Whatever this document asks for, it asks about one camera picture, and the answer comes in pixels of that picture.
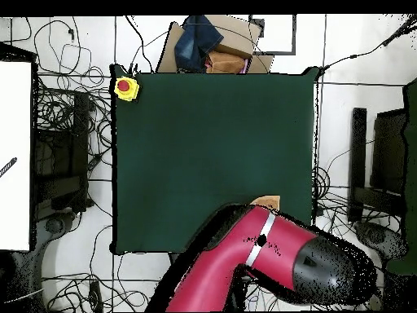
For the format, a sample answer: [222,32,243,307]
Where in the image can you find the tan terry towel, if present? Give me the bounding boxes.
[248,194,282,213]

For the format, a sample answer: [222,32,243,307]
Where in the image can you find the dark green table cloth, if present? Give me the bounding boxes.
[109,64,321,257]

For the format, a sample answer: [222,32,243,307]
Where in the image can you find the orange folded cloth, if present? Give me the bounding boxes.
[205,50,250,75]

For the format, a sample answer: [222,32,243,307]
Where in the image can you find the yellow emergency stop button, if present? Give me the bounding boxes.
[113,76,140,102]

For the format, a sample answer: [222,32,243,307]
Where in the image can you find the black floor stand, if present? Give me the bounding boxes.
[347,107,408,224]
[32,90,90,213]

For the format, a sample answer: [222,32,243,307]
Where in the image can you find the blue denim jeans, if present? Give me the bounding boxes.
[173,14,225,73]

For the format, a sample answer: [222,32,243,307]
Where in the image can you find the brown cardboard box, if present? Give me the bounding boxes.
[155,14,275,75]

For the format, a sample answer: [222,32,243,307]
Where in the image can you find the black floor base foot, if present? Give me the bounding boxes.
[35,210,77,252]
[353,220,410,263]

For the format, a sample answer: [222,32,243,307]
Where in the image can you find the striped black rod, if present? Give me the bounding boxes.
[0,156,18,179]

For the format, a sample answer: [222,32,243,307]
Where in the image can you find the tangled black floor cables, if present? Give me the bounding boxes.
[310,162,392,255]
[9,15,164,313]

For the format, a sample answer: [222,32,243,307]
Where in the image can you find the thin black rectangular frame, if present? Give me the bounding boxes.
[248,14,297,55]

